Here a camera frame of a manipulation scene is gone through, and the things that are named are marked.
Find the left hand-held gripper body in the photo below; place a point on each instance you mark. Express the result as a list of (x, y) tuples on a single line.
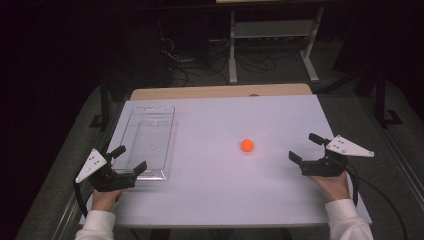
[(110, 180)]

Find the person's left hand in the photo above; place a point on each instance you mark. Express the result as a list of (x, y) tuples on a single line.
[(105, 199)]

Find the clear plastic tray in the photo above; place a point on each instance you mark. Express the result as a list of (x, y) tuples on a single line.
[(150, 140)]

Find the person's right hand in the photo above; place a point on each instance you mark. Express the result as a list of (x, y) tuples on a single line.
[(331, 186)]

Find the orange table tennis ball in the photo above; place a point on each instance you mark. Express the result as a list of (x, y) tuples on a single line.
[(247, 145)]

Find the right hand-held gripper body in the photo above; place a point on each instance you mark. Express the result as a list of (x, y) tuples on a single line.
[(325, 165)]

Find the white metal desk frame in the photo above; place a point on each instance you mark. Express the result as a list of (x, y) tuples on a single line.
[(273, 30)]

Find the black metal stand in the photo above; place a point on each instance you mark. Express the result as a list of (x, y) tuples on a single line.
[(104, 103), (381, 96)]

